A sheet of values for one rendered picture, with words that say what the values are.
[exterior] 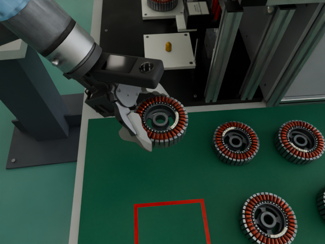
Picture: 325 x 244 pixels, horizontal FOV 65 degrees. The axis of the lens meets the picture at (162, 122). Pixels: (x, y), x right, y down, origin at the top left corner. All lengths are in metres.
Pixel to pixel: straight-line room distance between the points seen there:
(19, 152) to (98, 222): 1.12
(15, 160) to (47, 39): 1.29
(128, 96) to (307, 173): 0.47
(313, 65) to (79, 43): 0.53
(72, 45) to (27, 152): 1.28
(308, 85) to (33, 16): 0.65
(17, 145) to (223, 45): 1.38
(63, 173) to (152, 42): 0.95
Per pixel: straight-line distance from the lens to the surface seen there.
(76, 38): 0.42
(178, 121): 0.51
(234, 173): 0.66
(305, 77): 0.75
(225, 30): 0.55
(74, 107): 1.72
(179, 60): 0.80
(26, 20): 0.41
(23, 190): 1.58
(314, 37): 0.64
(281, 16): 0.58
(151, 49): 0.83
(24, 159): 1.64
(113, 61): 0.44
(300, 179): 0.71
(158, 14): 0.97
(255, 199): 0.61
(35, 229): 1.50
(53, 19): 0.41
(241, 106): 0.76
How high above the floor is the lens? 1.34
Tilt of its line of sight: 58 degrees down
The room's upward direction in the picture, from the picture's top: straight up
